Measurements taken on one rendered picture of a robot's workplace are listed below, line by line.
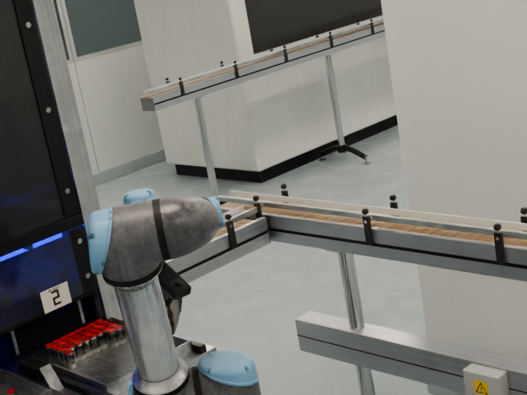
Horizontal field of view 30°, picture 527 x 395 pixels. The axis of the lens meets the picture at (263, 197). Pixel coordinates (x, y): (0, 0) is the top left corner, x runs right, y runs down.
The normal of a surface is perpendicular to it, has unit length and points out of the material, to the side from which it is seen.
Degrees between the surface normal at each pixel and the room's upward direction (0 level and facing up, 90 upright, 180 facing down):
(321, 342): 90
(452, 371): 90
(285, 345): 0
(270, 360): 0
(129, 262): 108
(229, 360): 7
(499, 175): 90
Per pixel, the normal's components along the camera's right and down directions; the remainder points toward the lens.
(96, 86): 0.69, 0.08
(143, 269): 0.53, 0.40
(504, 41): -0.70, 0.31
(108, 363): -0.17, -0.95
